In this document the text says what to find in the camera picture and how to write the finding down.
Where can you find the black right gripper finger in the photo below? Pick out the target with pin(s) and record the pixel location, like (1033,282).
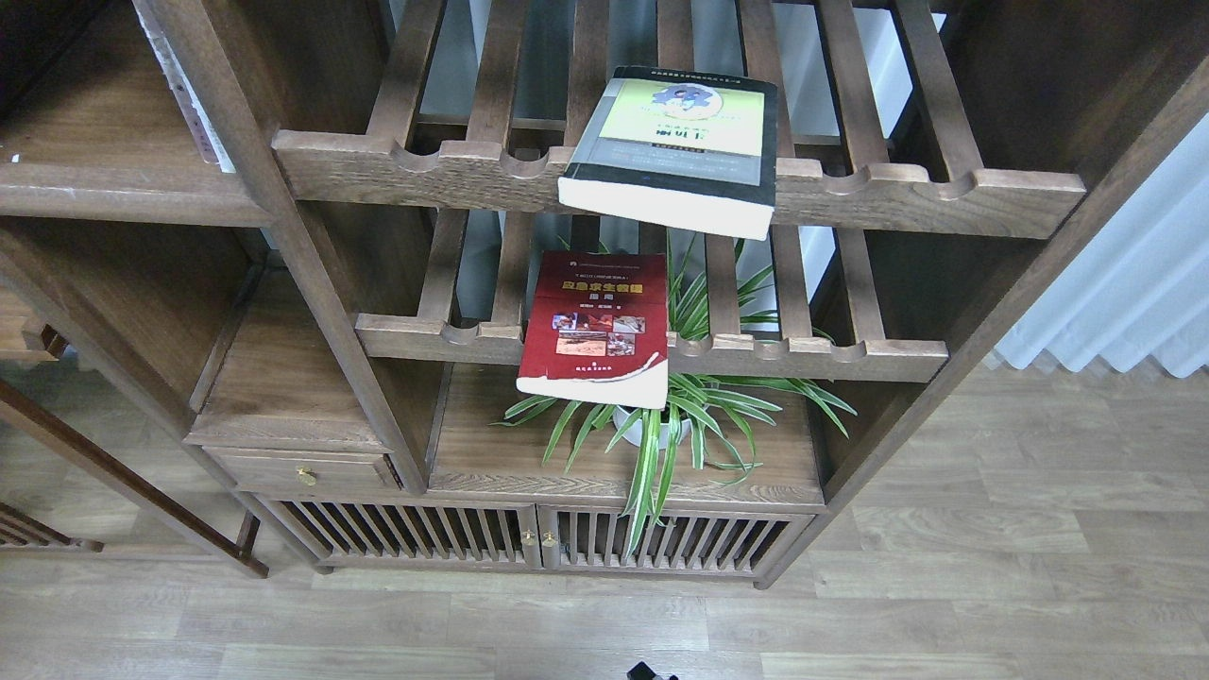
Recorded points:
(641,671)

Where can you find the red cover book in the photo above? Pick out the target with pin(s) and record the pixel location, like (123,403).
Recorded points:
(597,330)

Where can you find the upright books on left shelf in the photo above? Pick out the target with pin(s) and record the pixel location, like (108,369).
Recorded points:
(209,146)

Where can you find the green spider plant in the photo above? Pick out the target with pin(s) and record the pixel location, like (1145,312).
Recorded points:
(699,407)

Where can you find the dark wooden bookshelf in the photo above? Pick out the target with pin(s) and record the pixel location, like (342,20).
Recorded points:
(352,298)

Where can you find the yellow and black book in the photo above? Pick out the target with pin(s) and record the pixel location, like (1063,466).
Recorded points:
(692,151)

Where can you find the white curtain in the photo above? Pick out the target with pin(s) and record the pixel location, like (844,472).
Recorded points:
(1138,292)

